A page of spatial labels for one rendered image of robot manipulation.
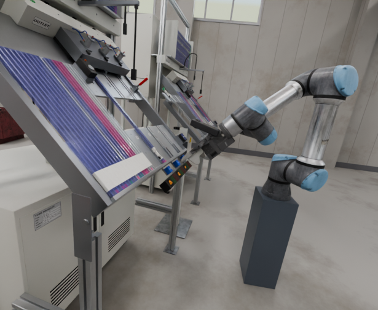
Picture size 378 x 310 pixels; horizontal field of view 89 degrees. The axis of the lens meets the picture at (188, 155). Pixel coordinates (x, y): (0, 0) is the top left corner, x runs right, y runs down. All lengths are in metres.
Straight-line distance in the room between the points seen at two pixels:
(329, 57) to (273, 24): 1.28
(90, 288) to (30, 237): 0.31
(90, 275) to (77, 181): 0.23
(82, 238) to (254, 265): 1.00
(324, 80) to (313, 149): 0.28
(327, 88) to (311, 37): 4.05
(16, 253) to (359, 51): 5.22
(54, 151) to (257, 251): 1.08
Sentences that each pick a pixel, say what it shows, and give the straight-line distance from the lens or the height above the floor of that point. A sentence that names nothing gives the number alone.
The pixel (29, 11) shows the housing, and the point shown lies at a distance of 0.95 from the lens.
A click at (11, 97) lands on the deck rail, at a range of 0.65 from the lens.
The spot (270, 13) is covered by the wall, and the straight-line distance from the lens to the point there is 4.90.
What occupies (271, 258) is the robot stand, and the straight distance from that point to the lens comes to 1.30.
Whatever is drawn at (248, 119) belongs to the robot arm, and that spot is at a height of 0.95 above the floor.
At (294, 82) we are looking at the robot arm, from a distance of 1.04.
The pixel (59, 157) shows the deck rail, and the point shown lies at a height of 0.82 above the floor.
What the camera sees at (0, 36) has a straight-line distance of 0.85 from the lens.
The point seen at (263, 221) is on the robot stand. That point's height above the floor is 0.43.
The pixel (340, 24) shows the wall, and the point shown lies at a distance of 5.28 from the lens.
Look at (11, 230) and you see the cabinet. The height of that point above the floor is 0.55.
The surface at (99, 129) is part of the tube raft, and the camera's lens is 0.69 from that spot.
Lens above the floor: 0.98
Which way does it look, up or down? 15 degrees down
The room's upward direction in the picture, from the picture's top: 7 degrees clockwise
